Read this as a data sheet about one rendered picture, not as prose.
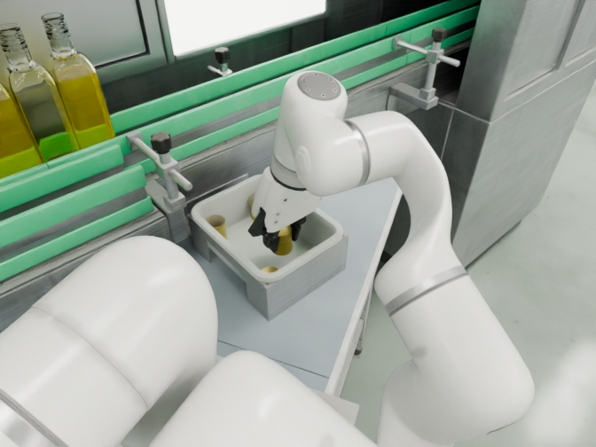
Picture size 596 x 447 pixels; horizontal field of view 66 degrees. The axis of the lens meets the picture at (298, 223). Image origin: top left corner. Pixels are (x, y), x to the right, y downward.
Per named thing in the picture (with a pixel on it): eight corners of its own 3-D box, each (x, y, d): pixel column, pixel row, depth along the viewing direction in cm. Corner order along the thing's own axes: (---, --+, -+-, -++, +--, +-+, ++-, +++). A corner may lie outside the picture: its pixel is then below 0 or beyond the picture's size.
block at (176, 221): (165, 208, 82) (157, 176, 78) (193, 236, 77) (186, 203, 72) (146, 216, 80) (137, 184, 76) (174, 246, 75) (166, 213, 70)
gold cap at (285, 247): (296, 248, 76) (296, 229, 73) (279, 259, 74) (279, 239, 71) (283, 238, 78) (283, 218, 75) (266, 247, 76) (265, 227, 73)
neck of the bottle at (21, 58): (29, 57, 63) (15, 20, 59) (37, 64, 61) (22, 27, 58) (6, 63, 61) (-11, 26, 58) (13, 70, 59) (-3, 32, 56)
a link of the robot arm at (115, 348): (254, 368, 40) (229, 246, 29) (145, 520, 32) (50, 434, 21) (170, 320, 44) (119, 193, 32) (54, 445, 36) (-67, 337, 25)
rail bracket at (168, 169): (151, 171, 79) (134, 104, 70) (205, 221, 69) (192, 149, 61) (135, 178, 77) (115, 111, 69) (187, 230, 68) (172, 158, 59)
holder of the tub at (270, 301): (250, 195, 96) (247, 163, 90) (345, 269, 80) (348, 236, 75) (177, 231, 87) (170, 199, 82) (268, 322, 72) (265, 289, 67)
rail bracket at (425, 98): (392, 106, 117) (405, 13, 102) (447, 132, 108) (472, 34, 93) (380, 113, 115) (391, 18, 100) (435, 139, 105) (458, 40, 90)
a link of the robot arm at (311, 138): (403, 145, 47) (324, 168, 43) (372, 209, 55) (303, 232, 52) (330, 58, 54) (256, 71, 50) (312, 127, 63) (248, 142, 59)
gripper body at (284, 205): (310, 132, 65) (296, 184, 74) (251, 158, 60) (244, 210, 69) (345, 166, 62) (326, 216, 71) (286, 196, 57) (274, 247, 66)
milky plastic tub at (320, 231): (267, 205, 92) (264, 169, 87) (347, 267, 80) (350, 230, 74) (192, 245, 84) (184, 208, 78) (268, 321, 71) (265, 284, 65)
